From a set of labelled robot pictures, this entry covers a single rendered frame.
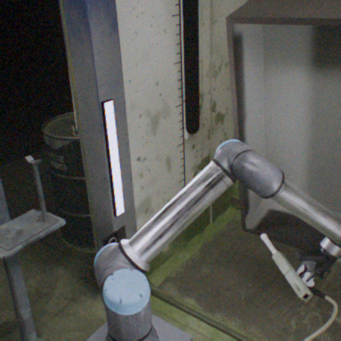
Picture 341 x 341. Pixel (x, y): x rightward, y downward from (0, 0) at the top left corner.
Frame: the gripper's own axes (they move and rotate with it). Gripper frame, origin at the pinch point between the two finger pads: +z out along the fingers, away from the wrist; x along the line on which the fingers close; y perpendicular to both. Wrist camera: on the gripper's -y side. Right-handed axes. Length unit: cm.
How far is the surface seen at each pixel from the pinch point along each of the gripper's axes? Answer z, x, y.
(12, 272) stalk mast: 76, 36, -105
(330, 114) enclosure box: -71, 41, -13
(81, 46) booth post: -33, 54, -130
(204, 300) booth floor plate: 55, 49, 1
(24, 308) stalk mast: 94, 38, -90
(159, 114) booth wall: -21, 82, -75
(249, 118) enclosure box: -48, 52, -42
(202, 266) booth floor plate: 50, 79, 6
